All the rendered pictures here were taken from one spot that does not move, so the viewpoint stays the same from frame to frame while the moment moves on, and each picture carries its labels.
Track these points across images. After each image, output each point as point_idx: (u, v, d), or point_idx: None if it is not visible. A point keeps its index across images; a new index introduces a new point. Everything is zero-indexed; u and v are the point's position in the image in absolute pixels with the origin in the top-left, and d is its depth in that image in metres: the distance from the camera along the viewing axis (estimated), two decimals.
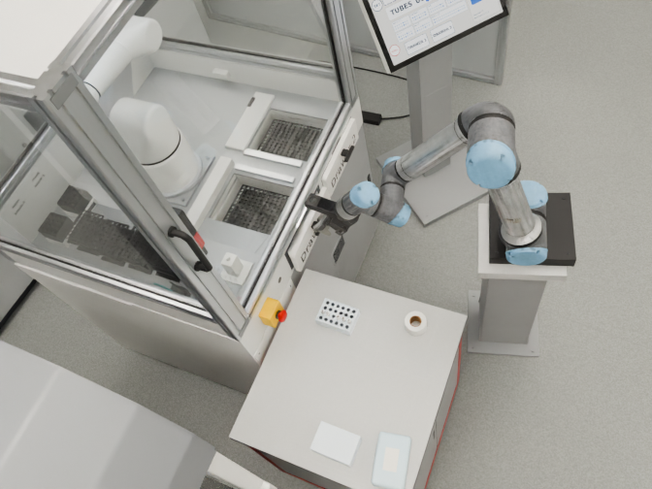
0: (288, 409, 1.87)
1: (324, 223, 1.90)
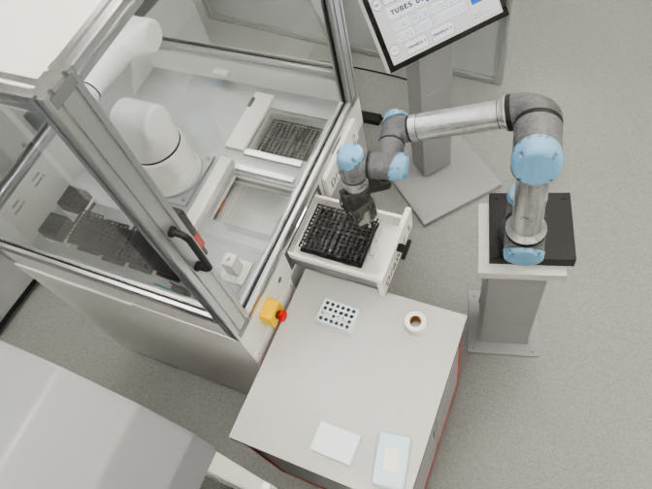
0: (288, 409, 1.87)
1: None
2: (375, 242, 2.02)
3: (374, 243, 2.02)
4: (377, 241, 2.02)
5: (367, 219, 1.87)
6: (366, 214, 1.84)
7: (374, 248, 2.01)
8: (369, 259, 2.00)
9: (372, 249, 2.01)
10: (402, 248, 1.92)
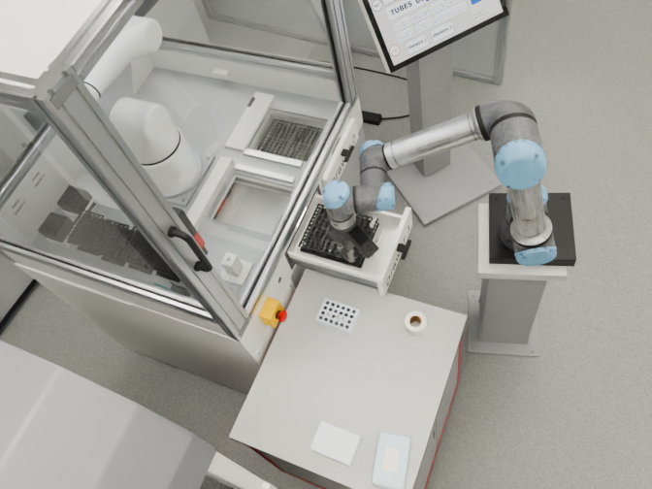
0: (288, 409, 1.87)
1: None
2: (375, 242, 2.02)
3: (374, 243, 2.02)
4: (377, 241, 2.02)
5: None
6: None
7: None
8: (369, 259, 2.00)
9: None
10: (402, 248, 1.92)
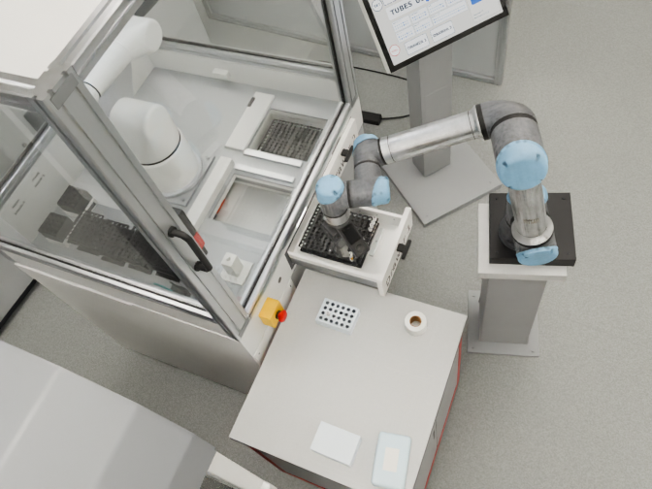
0: (288, 409, 1.87)
1: (355, 229, 1.77)
2: (375, 242, 2.02)
3: (374, 243, 2.02)
4: (377, 241, 2.02)
5: None
6: None
7: (374, 248, 2.01)
8: (369, 259, 2.00)
9: (372, 249, 2.01)
10: (402, 248, 1.92)
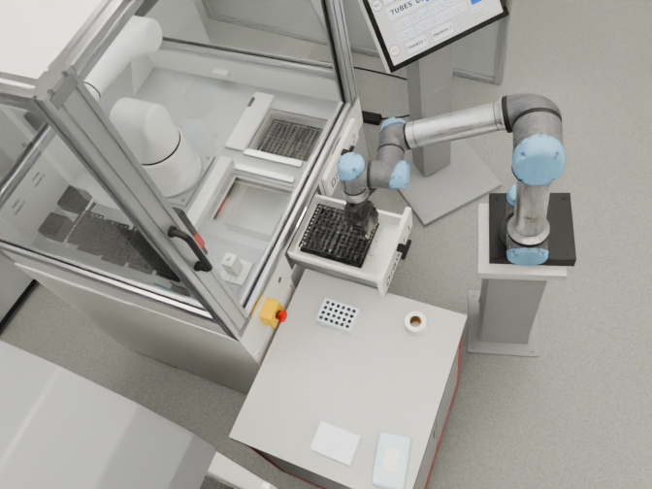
0: (288, 409, 1.87)
1: None
2: (375, 242, 2.02)
3: (374, 243, 2.02)
4: (377, 241, 2.02)
5: (371, 226, 1.86)
6: (369, 221, 1.84)
7: (374, 248, 2.01)
8: (369, 259, 2.00)
9: (372, 249, 2.01)
10: (402, 248, 1.92)
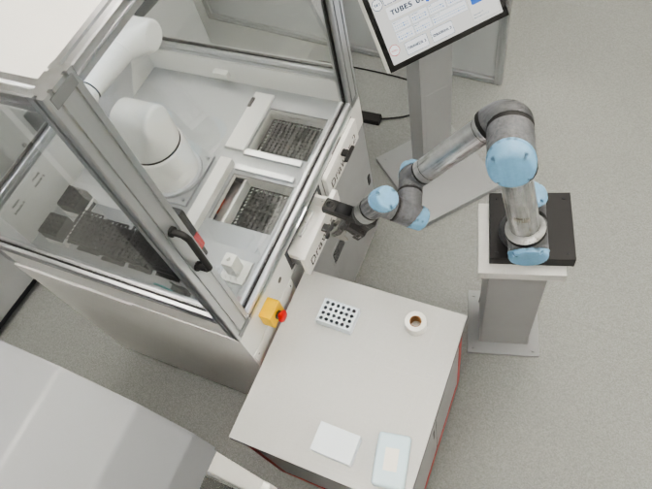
0: (288, 409, 1.87)
1: (342, 228, 1.89)
2: (305, 223, 2.11)
3: (304, 223, 2.10)
4: (307, 222, 2.11)
5: None
6: None
7: (303, 229, 2.09)
8: (298, 240, 2.09)
9: (301, 230, 2.09)
10: (326, 228, 2.00)
